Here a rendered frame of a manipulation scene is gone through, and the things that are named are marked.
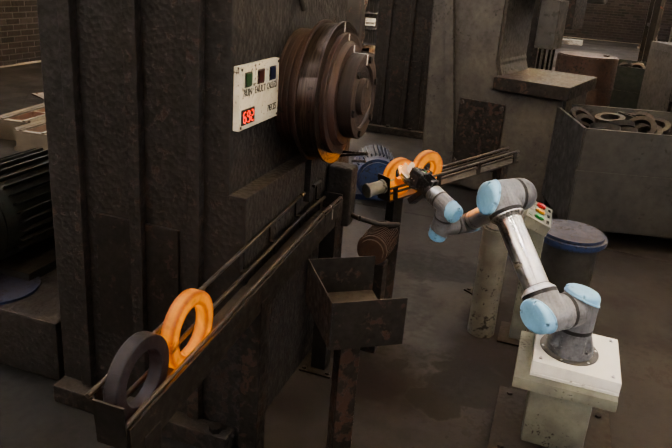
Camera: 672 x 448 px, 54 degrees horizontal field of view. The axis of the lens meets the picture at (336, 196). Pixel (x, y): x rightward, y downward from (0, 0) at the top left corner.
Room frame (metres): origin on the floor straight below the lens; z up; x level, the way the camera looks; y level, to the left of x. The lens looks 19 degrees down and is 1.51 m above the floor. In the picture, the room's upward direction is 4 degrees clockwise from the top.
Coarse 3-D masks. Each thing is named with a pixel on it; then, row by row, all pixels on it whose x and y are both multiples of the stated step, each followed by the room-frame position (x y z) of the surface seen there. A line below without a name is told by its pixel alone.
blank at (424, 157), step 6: (426, 150) 2.72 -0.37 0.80; (420, 156) 2.68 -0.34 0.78; (426, 156) 2.69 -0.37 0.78; (432, 156) 2.71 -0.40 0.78; (438, 156) 2.73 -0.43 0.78; (414, 162) 2.68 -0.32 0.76; (420, 162) 2.67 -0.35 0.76; (426, 162) 2.69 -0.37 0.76; (432, 162) 2.72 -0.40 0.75; (438, 162) 2.73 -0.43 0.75; (432, 168) 2.73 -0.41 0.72; (438, 168) 2.73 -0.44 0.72; (432, 174) 2.72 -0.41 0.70
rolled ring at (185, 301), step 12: (192, 288) 1.37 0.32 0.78; (180, 300) 1.31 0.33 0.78; (192, 300) 1.32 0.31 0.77; (204, 300) 1.37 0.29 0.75; (168, 312) 1.28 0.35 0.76; (180, 312) 1.28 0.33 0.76; (204, 312) 1.39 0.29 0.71; (168, 324) 1.26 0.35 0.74; (180, 324) 1.27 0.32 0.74; (204, 324) 1.39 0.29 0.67; (168, 336) 1.25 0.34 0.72; (192, 336) 1.37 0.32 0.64; (204, 336) 1.37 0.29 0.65; (192, 348) 1.34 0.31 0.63; (180, 360) 1.27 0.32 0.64
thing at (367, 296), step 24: (312, 264) 1.71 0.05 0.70; (336, 264) 1.73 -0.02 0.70; (360, 264) 1.75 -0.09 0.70; (312, 288) 1.64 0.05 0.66; (336, 288) 1.73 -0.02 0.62; (360, 288) 1.75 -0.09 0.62; (312, 312) 1.62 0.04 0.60; (336, 312) 1.46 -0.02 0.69; (360, 312) 1.48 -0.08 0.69; (384, 312) 1.50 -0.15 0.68; (336, 336) 1.46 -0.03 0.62; (360, 336) 1.48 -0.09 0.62; (384, 336) 1.50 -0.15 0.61; (336, 360) 1.62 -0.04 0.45; (336, 384) 1.60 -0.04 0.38; (336, 408) 1.59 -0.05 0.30; (336, 432) 1.60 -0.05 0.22
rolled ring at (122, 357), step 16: (144, 336) 1.16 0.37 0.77; (160, 336) 1.21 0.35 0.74; (128, 352) 1.12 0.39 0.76; (144, 352) 1.15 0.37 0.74; (160, 352) 1.21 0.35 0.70; (112, 368) 1.09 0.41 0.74; (128, 368) 1.10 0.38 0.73; (160, 368) 1.21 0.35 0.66; (112, 384) 1.07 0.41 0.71; (144, 384) 1.20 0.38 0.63; (160, 384) 1.20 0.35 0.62; (112, 400) 1.07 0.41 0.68; (144, 400) 1.16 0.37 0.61; (128, 416) 1.10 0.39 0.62
